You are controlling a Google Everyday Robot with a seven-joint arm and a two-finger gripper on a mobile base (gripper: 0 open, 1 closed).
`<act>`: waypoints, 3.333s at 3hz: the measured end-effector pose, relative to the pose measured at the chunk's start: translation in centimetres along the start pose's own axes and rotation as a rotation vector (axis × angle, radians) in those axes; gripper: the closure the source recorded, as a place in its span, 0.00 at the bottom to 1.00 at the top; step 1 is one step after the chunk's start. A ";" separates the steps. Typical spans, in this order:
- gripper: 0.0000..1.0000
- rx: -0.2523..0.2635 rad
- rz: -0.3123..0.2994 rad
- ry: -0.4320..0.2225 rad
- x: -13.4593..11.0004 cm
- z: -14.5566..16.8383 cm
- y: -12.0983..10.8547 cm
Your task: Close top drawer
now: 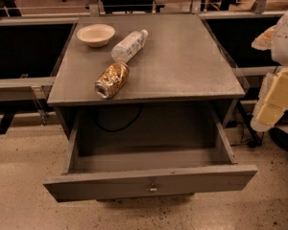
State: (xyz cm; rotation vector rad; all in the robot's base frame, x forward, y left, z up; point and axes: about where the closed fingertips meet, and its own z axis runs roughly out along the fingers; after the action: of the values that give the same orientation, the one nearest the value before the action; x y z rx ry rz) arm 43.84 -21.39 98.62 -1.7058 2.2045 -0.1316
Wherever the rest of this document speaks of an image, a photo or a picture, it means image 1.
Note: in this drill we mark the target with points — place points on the black shoe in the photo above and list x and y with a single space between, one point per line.
279 137

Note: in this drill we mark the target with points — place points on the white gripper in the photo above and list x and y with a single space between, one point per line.
286 40

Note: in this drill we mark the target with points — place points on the gold soda can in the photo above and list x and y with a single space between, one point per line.
112 80

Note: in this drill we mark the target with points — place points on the grey wooden drawer cabinet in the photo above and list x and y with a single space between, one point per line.
180 61

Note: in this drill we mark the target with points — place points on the clear plastic water bottle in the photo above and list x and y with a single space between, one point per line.
127 48

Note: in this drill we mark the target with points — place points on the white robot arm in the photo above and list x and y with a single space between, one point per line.
279 51

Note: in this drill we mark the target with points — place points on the grey top drawer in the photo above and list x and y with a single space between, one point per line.
175 150

